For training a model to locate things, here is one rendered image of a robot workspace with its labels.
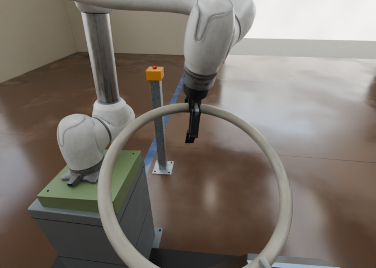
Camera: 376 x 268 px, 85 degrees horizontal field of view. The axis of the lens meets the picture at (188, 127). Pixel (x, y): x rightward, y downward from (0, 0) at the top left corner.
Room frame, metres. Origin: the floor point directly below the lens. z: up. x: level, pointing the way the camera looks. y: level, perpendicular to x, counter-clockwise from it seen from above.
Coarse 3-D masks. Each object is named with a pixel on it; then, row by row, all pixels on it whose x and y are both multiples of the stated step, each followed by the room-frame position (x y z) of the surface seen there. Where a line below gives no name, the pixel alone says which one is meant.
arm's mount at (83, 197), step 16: (128, 160) 0.78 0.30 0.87; (112, 176) 0.67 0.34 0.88; (128, 176) 0.68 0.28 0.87; (48, 192) 0.58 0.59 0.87; (64, 192) 0.58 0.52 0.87; (80, 192) 0.58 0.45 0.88; (96, 192) 0.57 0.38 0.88; (112, 192) 0.57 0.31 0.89; (64, 208) 0.55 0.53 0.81; (80, 208) 0.55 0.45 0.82; (96, 208) 0.54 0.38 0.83
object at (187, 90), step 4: (184, 84) 0.55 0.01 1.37; (184, 88) 0.55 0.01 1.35; (188, 88) 0.53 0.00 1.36; (184, 92) 0.55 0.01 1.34; (188, 92) 0.53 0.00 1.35; (192, 92) 0.52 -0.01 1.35; (196, 92) 0.52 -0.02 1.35; (200, 92) 0.52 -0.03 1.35; (204, 92) 0.53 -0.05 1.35; (208, 92) 0.55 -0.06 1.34; (188, 96) 0.54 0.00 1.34; (192, 96) 0.53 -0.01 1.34; (196, 96) 0.53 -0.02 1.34; (200, 96) 0.53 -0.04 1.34; (204, 96) 0.54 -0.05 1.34; (192, 100) 0.54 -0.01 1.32; (196, 100) 0.53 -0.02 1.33; (192, 104) 0.54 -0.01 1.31; (192, 108) 0.56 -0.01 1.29
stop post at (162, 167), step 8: (152, 72) 1.58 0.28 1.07; (160, 72) 1.57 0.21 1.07; (152, 80) 1.58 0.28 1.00; (160, 80) 1.57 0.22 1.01; (152, 88) 1.60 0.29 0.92; (160, 88) 1.60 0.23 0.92; (152, 96) 1.60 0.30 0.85; (160, 96) 1.59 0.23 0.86; (152, 104) 1.60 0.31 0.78; (160, 104) 1.60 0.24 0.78; (160, 120) 1.60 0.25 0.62; (160, 128) 1.60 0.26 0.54; (160, 136) 1.60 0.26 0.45; (160, 144) 1.60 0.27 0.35; (160, 152) 1.60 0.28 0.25; (160, 160) 1.60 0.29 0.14; (160, 168) 1.60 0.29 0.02; (168, 168) 1.61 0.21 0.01
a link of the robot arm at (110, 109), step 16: (96, 16) 0.87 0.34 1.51; (96, 32) 0.86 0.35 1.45; (96, 48) 0.86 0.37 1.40; (112, 48) 0.91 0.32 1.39; (96, 64) 0.86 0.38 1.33; (112, 64) 0.89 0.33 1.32; (96, 80) 0.87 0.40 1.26; (112, 80) 0.88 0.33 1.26; (112, 96) 0.88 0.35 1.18; (96, 112) 0.85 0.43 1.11; (112, 112) 0.84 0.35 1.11; (128, 112) 0.92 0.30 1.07; (112, 128) 0.82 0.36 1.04
